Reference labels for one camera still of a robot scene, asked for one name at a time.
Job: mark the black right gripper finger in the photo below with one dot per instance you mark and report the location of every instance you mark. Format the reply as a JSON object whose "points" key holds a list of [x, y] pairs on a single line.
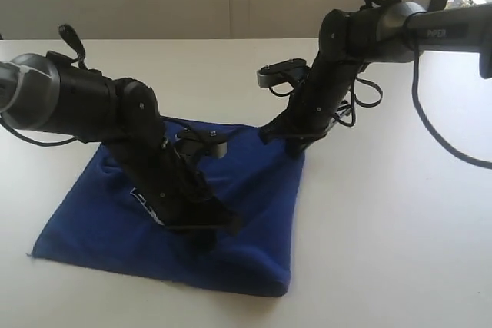
{"points": [[274, 130], [296, 146]]}

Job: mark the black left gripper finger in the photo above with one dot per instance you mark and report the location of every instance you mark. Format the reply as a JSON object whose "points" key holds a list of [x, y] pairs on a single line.
{"points": [[229, 221], [201, 239]]}

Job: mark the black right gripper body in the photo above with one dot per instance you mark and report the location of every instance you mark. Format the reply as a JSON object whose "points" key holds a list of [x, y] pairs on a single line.
{"points": [[343, 39]]}

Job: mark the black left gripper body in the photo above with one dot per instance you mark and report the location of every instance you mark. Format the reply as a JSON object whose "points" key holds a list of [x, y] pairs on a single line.
{"points": [[175, 192]]}

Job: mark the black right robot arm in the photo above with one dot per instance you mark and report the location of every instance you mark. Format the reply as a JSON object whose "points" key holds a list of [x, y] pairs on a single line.
{"points": [[401, 32]]}

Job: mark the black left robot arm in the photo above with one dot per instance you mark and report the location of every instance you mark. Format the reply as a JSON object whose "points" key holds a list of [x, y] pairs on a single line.
{"points": [[45, 93]]}

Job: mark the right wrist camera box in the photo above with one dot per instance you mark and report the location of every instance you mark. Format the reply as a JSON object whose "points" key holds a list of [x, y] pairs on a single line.
{"points": [[290, 71]]}

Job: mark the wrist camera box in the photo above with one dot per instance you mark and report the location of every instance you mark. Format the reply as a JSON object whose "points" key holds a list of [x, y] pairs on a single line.
{"points": [[290, 71], [201, 143]]}

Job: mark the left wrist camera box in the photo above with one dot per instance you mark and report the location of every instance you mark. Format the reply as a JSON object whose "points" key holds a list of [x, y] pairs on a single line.
{"points": [[201, 143]]}

